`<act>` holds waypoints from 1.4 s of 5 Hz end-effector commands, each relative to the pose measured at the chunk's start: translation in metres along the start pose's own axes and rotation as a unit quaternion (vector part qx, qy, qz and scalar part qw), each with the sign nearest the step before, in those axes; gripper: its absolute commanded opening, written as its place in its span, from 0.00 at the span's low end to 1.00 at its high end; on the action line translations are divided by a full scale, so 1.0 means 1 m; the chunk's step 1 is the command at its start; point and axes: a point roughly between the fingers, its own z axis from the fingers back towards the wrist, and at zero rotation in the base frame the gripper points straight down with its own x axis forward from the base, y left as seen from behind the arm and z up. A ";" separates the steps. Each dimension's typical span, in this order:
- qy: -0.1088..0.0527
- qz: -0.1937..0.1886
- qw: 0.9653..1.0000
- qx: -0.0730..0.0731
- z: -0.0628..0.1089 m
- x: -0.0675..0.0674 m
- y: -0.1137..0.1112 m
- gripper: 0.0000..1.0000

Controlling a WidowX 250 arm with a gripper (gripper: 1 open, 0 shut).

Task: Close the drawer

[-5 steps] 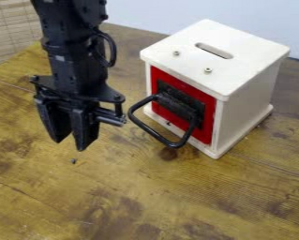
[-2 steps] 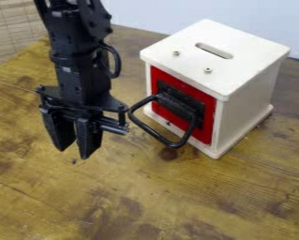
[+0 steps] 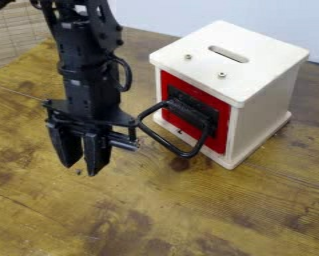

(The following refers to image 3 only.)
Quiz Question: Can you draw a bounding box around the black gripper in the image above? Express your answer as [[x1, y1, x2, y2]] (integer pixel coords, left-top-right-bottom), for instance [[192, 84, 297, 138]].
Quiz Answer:
[[42, 100, 138, 176]]

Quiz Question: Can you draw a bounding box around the white wooden box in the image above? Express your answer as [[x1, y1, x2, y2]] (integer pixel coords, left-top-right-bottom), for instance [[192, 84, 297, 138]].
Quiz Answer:
[[149, 21, 308, 169]]

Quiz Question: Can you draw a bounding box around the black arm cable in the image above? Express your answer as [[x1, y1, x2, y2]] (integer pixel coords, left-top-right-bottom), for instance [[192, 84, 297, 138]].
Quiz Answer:
[[106, 56, 134, 94]]

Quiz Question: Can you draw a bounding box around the black metal drawer handle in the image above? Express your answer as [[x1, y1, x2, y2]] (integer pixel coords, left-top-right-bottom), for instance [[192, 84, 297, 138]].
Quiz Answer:
[[137, 98, 219, 158]]

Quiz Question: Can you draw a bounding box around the red drawer front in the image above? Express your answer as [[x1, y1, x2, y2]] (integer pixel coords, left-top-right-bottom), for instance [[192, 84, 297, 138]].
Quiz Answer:
[[160, 71, 231, 154]]

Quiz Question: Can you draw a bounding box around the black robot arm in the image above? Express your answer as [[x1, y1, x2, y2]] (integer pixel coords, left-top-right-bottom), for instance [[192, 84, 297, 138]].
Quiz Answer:
[[29, 0, 137, 176]]

